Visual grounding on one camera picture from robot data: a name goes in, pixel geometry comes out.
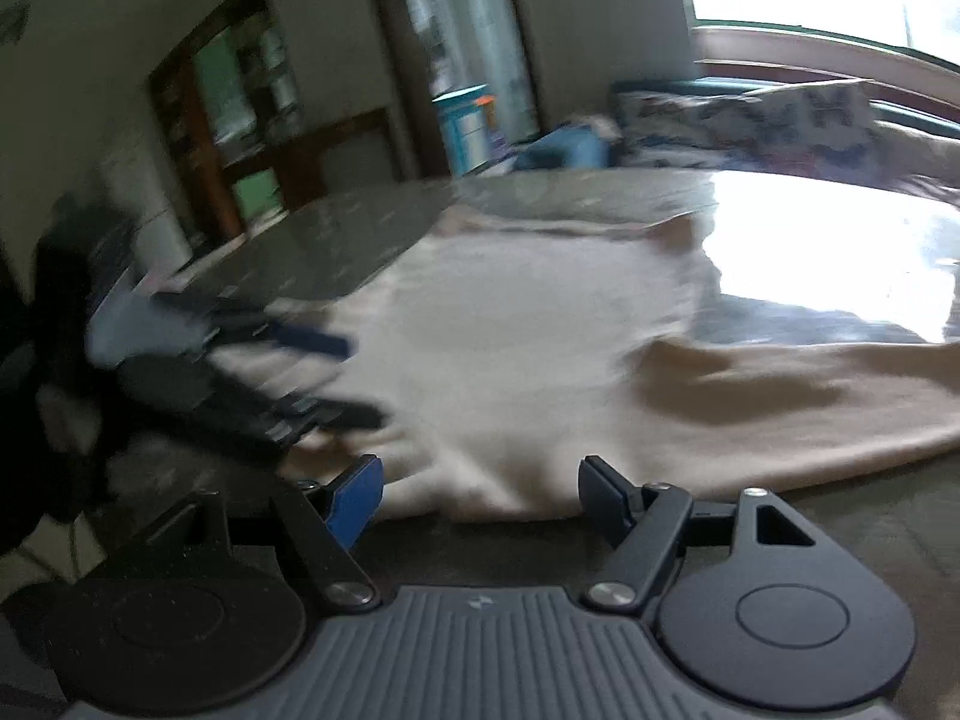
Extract beige garment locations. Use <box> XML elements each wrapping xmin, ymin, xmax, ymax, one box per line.
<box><xmin>285</xmin><ymin>214</ymin><xmax>960</xmax><ymax>522</ymax></box>

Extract dark wooden door frame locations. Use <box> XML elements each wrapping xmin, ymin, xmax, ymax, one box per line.
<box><xmin>364</xmin><ymin>0</ymin><xmax>541</xmax><ymax>181</ymax></box>

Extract dark wooden shelf cabinet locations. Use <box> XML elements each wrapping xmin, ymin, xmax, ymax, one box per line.
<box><xmin>146</xmin><ymin>0</ymin><xmax>301</xmax><ymax>241</ymax></box>

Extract blue bathroom cabinet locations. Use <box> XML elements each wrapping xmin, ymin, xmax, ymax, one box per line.
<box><xmin>433</xmin><ymin>86</ymin><xmax>496</xmax><ymax>177</ymax></box>

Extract butterfly print sofa cover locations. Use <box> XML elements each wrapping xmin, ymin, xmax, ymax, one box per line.
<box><xmin>615</xmin><ymin>82</ymin><xmax>875</xmax><ymax>181</ymax></box>

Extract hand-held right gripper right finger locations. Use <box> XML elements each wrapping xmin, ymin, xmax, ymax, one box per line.
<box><xmin>577</xmin><ymin>455</ymin><xmax>822</xmax><ymax>612</ymax></box>

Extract teal sofa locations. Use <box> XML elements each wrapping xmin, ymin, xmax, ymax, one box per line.
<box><xmin>611</xmin><ymin>75</ymin><xmax>960</xmax><ymax>166</ymax></box>

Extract dark wooden counter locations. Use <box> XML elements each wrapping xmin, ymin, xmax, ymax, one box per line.
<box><xmin>225</xmin><ymin>106</ymin><xmax>410</xmax><ymax>218</ymax></box>

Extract blue covered ottoman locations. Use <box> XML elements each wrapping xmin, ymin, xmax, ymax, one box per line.
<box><xmin>517</xmin><ymin>127</ymin><xmax>608</xmax><ymax>173</ymax></box>

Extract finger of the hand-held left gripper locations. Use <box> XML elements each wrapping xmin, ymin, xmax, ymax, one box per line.
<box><xmin>210</xmin><ymin>382</ymin><xmax>385</xmax><ymax>458</ymax></box>
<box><xmin>154</xmin><ymin>292</ymin><xmax>353</xmax><ymax>357</ymax></box>

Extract beige quilt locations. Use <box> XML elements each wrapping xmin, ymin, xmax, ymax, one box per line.
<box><xmin>870</xmin><ymin>124</ymin><xmax>960</xmax><ymax>188</ymax></box>

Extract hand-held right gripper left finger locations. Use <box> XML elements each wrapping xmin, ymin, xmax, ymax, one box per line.
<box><xmin>139</xmin><ymin>455</ymin><xmax>383</xmax><ymax>612</ymax></box>

